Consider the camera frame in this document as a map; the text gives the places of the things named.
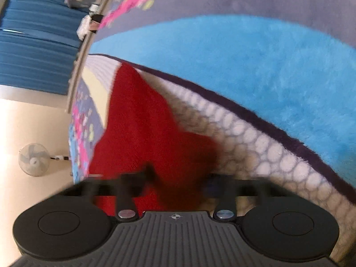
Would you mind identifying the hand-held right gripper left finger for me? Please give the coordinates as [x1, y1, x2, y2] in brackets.
[64, 165, 157, 222]

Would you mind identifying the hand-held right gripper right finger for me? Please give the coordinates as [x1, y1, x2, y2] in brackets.
[204, 173, 290, 221]

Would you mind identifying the red knit sweater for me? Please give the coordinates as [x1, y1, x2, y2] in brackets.
[87, 62, 223, 218]

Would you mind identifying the white standing fan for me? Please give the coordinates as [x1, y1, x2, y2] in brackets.
[18, 143, 71, 177]

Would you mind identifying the striped floral fleece blanket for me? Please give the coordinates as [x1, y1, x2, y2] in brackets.
[66, 0, 356, 260]

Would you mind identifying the blue curtain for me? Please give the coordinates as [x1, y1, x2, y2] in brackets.
[0, 0, 85, 95]

